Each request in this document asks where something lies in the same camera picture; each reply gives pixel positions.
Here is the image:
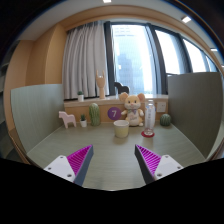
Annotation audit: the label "green desk partition panel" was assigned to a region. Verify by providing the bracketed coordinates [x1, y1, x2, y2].
[10, 83, 65, 154]
[167, 71, 224, 159]

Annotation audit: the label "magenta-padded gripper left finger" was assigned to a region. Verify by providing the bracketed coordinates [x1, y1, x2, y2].
[43, 144, 95, 187]

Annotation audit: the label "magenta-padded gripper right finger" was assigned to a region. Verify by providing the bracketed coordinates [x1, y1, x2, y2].
[134, 144, 185, 186]

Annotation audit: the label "white wall socket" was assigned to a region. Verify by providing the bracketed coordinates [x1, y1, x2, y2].
[156, 101, 167, 113]

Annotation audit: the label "purple round number sign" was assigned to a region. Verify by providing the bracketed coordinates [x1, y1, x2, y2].
[107, 106, 122, 122]

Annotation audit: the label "flat round red coaster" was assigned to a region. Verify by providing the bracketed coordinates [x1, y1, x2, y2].
[140, 130, 155, 139]

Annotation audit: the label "grey window curtain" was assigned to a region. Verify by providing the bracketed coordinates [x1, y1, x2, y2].
[62, 20, 111, 100]

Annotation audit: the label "pink horse figurine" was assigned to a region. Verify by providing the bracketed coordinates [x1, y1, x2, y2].
[58, 110, 77, 130]

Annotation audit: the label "cream ceramic cup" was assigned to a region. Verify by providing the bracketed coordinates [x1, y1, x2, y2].
[113, 119, 130, 139]

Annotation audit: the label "wooden hand sculpture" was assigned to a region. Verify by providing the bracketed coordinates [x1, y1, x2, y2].
[95, 69, 107, 100]

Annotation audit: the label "ceiling lights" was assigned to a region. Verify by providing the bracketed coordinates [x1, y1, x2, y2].
[102, 0, 219, 53]

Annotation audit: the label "tall green cactus decoration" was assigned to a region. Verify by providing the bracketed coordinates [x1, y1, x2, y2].
[88, 102, 102, 127]

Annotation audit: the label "clear plastic water bottle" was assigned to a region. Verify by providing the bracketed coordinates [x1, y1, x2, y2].
[143, 99, 157, 136]

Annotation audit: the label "beige plush mouse toy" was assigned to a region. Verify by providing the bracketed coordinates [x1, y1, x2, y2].
[118, 92, 146, 127]

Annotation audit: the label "black horse figurine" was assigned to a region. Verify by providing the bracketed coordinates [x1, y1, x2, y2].
[113, 81, 131, 95]

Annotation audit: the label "small plant in white pot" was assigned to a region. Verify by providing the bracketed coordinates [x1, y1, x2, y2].
[79, 113, 88, 129]
[77, 90, 85, 103]

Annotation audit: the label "round green cactus decoration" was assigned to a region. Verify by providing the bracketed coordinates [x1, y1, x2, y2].
[159, 113, 172, 127]

